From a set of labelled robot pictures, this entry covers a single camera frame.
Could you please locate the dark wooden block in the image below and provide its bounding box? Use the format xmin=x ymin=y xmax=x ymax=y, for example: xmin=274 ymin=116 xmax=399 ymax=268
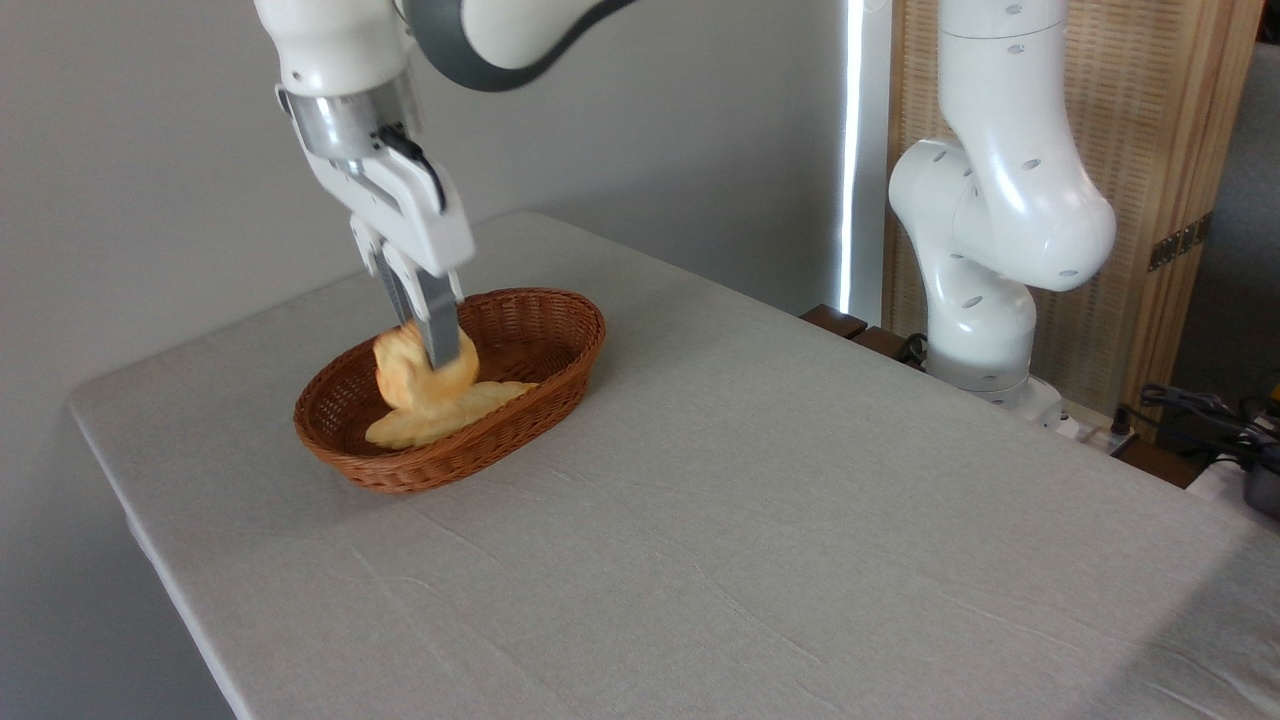
xmin=850 ymin=325 xmax=926 ymax=372
xmin=800 ymin=304 xmax=869 ymax=341

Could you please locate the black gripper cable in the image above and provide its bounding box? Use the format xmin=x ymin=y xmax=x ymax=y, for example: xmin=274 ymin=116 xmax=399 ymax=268
xmin=377 ymin=124 xmax=448 ymax=214

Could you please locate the bamboo folding screen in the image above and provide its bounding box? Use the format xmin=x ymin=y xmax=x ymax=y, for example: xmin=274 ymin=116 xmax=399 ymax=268
xmin=884 ymin=0 xmax=1266 ymax=443

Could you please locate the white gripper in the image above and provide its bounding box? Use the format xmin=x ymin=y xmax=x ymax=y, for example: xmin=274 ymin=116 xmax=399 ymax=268
xmin=290 ymin=140 xmax=477 ymax=370

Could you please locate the brown wicker basket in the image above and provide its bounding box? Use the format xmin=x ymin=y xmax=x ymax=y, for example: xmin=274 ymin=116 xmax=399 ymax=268
xmin=293 ymin=288 xmax=607 ymax=495

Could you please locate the white power strip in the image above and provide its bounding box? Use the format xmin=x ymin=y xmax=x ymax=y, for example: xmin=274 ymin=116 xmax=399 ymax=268
xmin=1058 ymin=408 xmax=1141 ymax=457

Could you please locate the round bread roll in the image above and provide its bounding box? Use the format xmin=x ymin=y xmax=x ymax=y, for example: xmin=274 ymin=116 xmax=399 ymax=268
xmin=372 ymin=320 xmax=481 ymax=412

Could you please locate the metal screen hinge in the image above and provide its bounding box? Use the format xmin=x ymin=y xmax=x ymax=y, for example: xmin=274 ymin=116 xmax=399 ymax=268
xmin=1148 ymin=213 xmax=1213 ymax=272

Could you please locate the grey tablecloth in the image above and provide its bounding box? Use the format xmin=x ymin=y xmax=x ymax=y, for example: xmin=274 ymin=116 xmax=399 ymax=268
xmin=68 ymin=212 xmax=1280 ymax=720

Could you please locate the black cable bundle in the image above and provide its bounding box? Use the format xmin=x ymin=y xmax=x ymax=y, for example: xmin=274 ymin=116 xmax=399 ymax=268
xmin=1118 ymin=383 xmax=1280 ymax=473

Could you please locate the long bread roll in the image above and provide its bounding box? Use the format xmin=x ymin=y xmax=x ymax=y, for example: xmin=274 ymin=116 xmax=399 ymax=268
xmin=365 ymin=380 xmax=539 ymax=450

